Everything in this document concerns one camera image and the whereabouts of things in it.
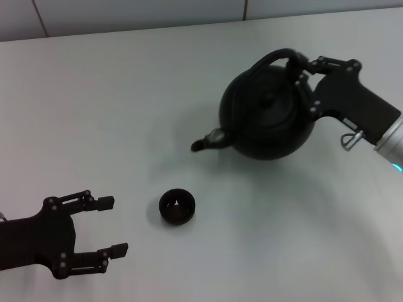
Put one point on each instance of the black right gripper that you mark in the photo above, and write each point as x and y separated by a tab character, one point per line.
346	94

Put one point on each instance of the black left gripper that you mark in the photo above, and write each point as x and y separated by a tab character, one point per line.
37	236

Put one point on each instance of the small black teacup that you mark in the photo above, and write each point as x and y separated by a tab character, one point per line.
176	218

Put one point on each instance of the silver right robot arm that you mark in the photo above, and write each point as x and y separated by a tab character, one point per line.
393	138

